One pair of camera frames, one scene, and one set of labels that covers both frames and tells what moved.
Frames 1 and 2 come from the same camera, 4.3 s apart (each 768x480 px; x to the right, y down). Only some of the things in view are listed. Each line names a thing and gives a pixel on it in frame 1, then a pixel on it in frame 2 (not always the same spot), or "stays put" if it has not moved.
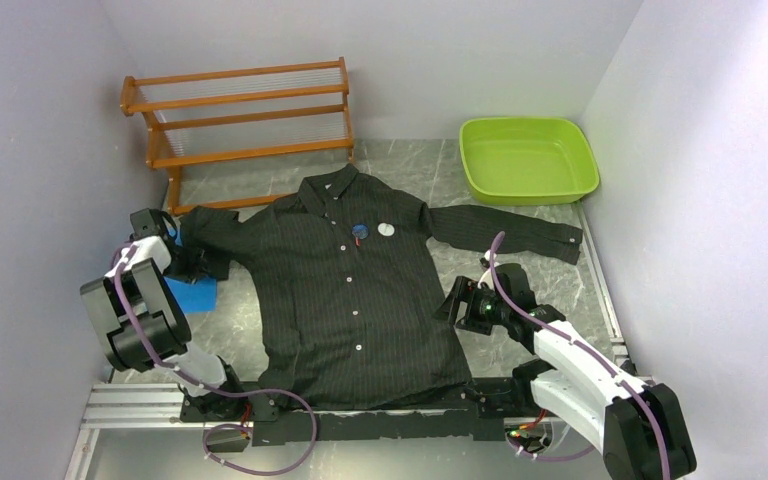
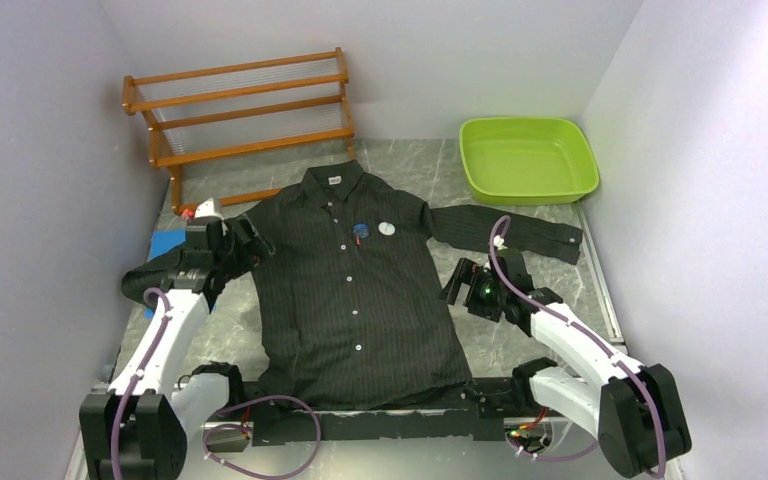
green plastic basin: (526, 160) stays put
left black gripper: (195, 267) → (255, 249)
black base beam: (246, 404) stays put
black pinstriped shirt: (337, 285) stays put
